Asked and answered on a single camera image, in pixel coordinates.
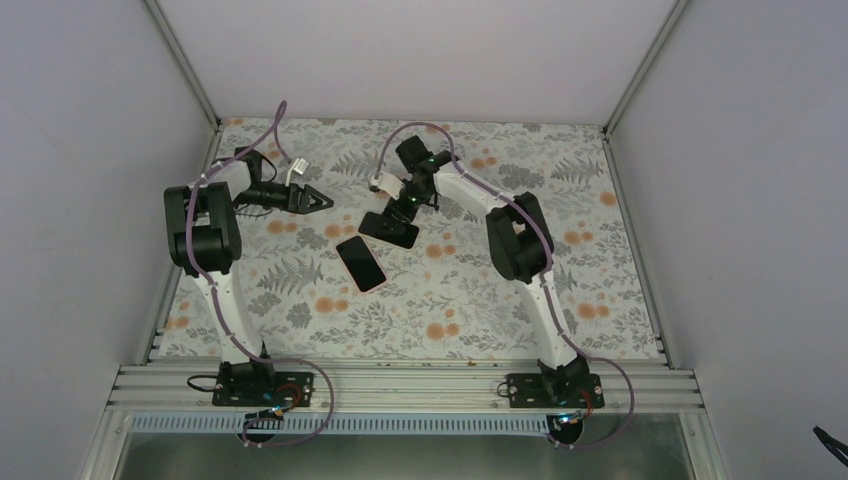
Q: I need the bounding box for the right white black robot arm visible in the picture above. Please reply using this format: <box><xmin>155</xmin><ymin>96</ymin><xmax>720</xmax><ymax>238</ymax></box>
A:
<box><xmin>360</xmin><ymin>136</ymin><xmax>589</xmax><ymax>407</ymax></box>

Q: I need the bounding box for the aluminium front rail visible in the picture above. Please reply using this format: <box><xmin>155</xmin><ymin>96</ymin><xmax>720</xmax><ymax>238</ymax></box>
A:
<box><xmin>107</xmin><ymin>358</ymin><xmax>704</xmax><ymax>414</ymax></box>

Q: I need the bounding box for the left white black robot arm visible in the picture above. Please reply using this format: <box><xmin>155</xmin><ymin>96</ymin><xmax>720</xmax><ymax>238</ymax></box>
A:
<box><xmin>163</xmin><ymin>147</ymin><xmax>334</xmax><ymax>405</ymax></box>

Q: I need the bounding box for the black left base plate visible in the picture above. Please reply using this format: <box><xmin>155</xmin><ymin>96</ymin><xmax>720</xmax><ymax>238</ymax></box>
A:
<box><xmin>211</xmin><ymin>371</ymin><xmax>314</xmax><ymax>408</ymax></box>

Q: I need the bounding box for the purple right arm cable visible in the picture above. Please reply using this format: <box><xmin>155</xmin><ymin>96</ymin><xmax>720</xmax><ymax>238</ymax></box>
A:
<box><xmin>374</xmin><ymin>121</ymin><xmax>636</xmax><ymax>452</ymax></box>

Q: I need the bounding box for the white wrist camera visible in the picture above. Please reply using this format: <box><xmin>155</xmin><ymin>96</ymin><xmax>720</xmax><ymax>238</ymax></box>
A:
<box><xmin>369</xmin><ymin>172</ymin><xmax>405</xmax><ymax>200</ymax></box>
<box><xmin>284</xmin><ymin>157</ymin><xmax>309</xmax><ymax>186</ymax></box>

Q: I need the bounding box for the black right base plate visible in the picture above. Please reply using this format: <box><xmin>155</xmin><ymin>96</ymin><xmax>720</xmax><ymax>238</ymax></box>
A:
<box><xmin>497</xmin><ymin>373</ymin><xmax>606</xmax><ymax>409</ymax></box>

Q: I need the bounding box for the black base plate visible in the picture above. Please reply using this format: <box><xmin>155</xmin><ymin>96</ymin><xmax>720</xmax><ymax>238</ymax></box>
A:
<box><xmin>497</xmin><ymin>373</ymin><xmax>606</xmax><ymax>409</ymax></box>
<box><xmin>211</xmin><ymin>371</ymin><xmax>314</xmax><ymax>408</ymax></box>

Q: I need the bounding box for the black object at corner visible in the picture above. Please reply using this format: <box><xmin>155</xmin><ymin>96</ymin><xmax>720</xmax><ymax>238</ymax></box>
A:
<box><xmin>812</xmin><ymin>425</ymin><xmax>848</xmax><ymax>467</ymax></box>

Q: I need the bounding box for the phone in pink case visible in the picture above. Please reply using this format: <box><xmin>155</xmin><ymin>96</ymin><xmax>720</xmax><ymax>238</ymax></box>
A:
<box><xmin>335</xmin><ymin>236</ymin><xmax>387</xmax><ymax>293</ymax></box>

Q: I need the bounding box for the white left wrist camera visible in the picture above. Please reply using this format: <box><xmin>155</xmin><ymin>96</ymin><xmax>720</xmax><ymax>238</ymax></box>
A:
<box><xmin>284</xmin><ymin>157</ymin><xmax>309</xmax><ymax>186</ymax></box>

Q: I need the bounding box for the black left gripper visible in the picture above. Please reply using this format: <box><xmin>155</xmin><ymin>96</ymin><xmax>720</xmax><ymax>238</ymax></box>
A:
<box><xmin>235</xmin><ymin>181</ymin><xmax>333</xmax><ymax>216</ymax></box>

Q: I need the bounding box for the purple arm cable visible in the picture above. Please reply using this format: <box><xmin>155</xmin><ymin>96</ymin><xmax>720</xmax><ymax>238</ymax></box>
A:
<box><xmin>182</xmin><ymin>100</ymin><xmax>336</xmax><ymax>450</ymax></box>
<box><xmin>374</xmin><ymin>121</ymin><xmax>636</xmax><ymax>452</ymax></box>

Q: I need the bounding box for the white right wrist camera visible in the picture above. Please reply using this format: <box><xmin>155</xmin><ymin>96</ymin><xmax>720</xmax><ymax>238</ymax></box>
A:
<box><xmin>369</xmin><ymin>172</ymin><xmax>405</xmax><ymax>200</ymax></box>

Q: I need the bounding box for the phone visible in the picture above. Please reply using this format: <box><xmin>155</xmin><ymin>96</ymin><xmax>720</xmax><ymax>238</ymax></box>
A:
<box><xmin>358</xmin><ymin>212</ymin><xmax>420</xmax><ymax>250</ymax></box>
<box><xmin>335</xmin><ymin>236</ymin><xmax>387</xmax><ymax>293</ymax></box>

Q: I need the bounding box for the white slotted cable duct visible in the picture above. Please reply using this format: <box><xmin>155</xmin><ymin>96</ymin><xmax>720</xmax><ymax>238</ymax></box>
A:
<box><xmin>129</xmin><ymin>412</ymin><xmax>554</xmax><ymax>436</ymax></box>

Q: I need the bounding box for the floral patterned table mat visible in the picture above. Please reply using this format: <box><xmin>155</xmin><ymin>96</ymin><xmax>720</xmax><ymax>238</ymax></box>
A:
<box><xmin>158</xmin><ymin>117</ymin><xmax>664</xmax><ymax>362</ymax></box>

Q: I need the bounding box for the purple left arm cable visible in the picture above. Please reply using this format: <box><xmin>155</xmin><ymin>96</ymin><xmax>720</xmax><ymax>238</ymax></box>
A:
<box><xmin>182</xmin><ymin>100</ymin><xmax>336</xmax><ymax>450</ymax></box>

